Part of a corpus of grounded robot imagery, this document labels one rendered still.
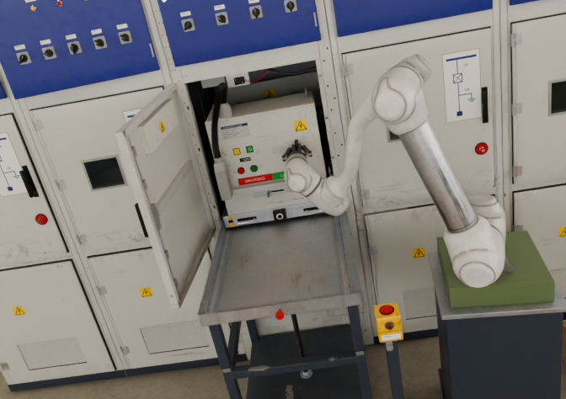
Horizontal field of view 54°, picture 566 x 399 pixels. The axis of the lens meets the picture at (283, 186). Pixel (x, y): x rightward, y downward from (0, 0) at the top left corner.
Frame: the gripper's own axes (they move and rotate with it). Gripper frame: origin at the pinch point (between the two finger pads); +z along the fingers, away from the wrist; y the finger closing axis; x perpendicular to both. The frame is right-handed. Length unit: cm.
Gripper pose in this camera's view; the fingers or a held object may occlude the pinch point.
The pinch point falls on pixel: (296, 145)
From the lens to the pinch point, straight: 243.8
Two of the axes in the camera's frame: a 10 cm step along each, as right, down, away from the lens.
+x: -1.8, -8.9, -4.1
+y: 9.8, -1.6, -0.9
